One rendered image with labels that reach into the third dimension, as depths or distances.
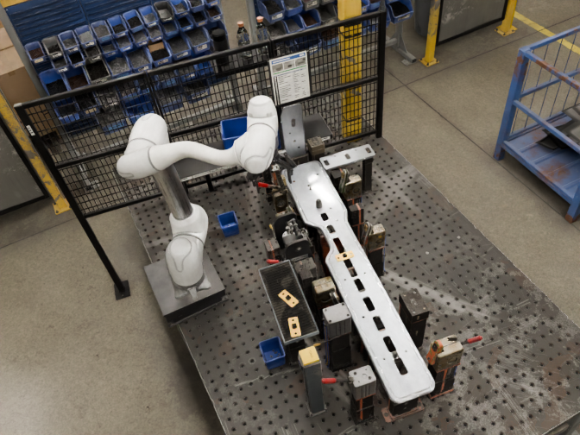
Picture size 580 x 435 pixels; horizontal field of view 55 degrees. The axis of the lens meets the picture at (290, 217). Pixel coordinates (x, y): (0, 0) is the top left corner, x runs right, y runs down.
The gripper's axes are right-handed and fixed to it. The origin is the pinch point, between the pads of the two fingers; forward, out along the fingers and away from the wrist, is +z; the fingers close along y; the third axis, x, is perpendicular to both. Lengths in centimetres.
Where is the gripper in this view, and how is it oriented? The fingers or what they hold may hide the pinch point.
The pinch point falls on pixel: (274, 184)
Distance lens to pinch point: 221.8
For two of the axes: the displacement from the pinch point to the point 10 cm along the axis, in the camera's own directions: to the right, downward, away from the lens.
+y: 9.5, -2.9, 1.4
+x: -3.1, -6.9, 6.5
